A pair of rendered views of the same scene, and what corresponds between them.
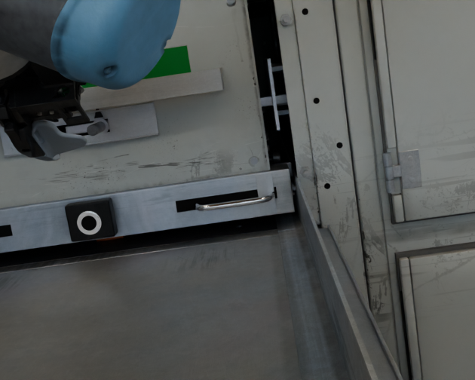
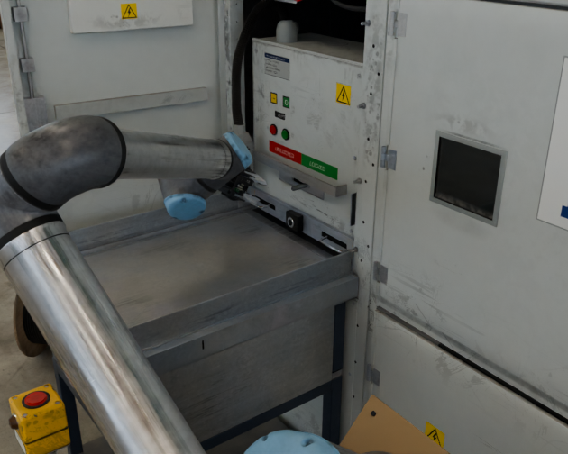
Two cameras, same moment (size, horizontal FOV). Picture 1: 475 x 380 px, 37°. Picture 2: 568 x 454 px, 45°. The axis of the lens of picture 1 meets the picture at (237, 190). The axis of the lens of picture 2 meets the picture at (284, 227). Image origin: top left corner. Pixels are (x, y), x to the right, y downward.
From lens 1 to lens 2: 140 cm
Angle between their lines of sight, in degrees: 50
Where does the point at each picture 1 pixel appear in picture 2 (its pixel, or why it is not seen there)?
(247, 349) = not seen: hidden behind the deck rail
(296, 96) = (358, 215)
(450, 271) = (390, 328)
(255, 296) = not seen: hidden behind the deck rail
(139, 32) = (182, 211)
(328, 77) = (369, 214)
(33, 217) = (281, 207)
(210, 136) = (339, 211)
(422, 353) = (375, 355)
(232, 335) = not seen: hidden behind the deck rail
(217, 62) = (346, 181)
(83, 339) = (215, 271)
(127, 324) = (230, 274)
